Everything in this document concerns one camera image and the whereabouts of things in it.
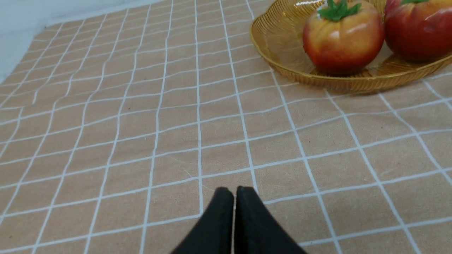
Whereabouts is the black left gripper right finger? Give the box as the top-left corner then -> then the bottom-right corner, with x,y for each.
234,186 -> 306,254

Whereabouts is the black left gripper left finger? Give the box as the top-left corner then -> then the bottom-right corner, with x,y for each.
172,187 -> 234,254

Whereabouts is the red-orange toy tomato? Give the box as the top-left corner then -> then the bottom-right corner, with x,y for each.
302,0 -> 385,75
383,0 -> 452,61

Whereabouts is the tan checkered tablecloth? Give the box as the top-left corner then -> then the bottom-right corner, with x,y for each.
0,0 -> 452,254

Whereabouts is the amber ribbed plastic plate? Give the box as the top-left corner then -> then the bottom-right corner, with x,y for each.
250,0 -> 451,93

